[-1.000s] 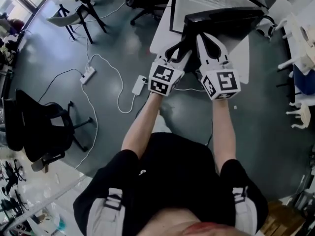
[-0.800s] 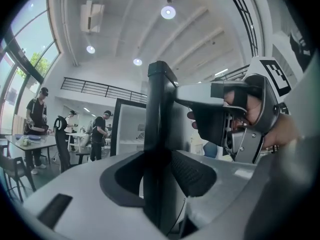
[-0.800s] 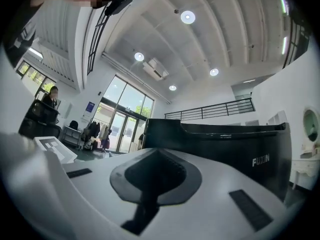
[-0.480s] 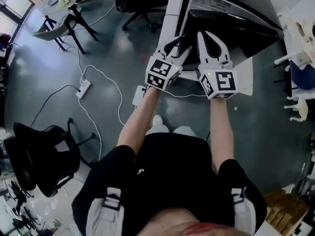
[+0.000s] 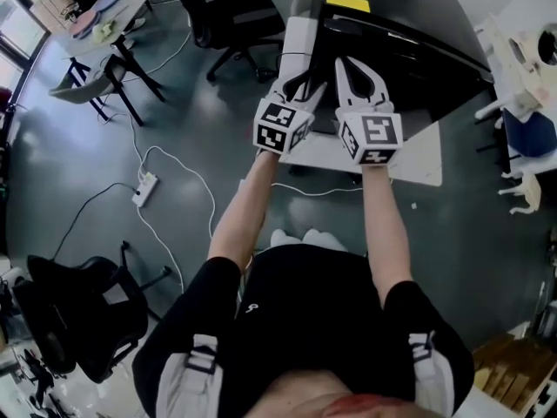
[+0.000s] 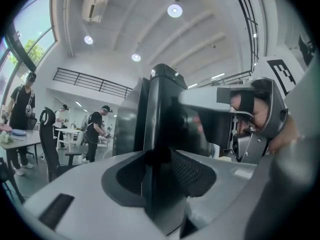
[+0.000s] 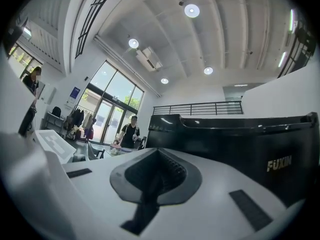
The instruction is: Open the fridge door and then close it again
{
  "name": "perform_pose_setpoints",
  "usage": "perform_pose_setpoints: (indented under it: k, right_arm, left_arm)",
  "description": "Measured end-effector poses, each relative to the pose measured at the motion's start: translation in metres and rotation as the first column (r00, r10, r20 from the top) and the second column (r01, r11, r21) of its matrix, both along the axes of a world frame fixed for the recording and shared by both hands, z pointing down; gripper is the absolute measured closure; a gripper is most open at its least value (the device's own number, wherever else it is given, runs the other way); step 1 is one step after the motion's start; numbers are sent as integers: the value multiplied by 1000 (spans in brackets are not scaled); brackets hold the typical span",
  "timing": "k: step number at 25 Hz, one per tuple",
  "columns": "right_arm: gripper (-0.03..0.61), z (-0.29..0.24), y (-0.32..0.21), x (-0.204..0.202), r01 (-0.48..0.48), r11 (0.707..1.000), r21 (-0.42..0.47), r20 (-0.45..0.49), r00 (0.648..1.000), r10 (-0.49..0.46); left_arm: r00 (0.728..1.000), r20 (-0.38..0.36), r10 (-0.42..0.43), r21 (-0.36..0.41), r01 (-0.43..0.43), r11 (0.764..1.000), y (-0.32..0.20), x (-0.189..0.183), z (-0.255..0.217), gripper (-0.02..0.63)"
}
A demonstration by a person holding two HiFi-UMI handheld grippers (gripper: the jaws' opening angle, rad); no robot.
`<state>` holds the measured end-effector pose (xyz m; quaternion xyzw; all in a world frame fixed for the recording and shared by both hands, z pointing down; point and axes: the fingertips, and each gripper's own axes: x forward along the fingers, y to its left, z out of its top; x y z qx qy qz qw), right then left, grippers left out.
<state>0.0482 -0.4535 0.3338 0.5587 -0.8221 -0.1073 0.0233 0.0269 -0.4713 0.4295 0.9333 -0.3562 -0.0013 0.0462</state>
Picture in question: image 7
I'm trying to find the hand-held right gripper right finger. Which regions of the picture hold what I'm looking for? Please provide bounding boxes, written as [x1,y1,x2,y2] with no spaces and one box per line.
[141,147,308,240]

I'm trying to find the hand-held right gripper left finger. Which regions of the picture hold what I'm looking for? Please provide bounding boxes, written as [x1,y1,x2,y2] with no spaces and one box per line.
[61,147,159,240]

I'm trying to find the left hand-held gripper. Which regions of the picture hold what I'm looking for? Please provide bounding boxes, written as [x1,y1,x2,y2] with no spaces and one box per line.
[33,129,78,165]

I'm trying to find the metal shelf cart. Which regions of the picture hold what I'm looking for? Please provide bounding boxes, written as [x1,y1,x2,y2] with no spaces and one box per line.
[45,105,66,138]

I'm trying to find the coat rack with clothes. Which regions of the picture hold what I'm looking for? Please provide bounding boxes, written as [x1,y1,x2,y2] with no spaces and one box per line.
[66,106,95,140]

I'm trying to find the grey chair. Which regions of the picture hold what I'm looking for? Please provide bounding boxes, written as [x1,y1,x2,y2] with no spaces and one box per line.
[86,141,106,161]

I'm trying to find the large glass entrance doors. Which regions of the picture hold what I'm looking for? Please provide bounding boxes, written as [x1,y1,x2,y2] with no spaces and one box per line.
[79,60,145,145]

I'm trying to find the black metal railing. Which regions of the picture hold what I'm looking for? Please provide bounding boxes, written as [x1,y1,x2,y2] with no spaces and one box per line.
[74,0,111,60]
[152,100,244,116]
[277,26,316,79]

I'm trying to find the white ceiling air conditioner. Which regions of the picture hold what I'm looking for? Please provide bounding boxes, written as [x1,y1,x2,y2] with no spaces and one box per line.
[136,46,163,72]

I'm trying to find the blue wall poster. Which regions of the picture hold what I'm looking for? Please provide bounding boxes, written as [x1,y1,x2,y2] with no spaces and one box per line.
[70,86,81,100]

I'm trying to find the window with dark frame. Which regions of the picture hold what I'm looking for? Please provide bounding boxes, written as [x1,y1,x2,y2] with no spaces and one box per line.
[7,26,42,77]

